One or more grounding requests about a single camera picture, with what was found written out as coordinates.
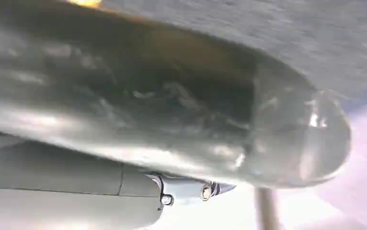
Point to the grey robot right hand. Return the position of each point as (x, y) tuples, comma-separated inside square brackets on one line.
[(139, 104)]

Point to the thin grey pole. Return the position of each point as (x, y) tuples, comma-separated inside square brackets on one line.
[(267, 209)]

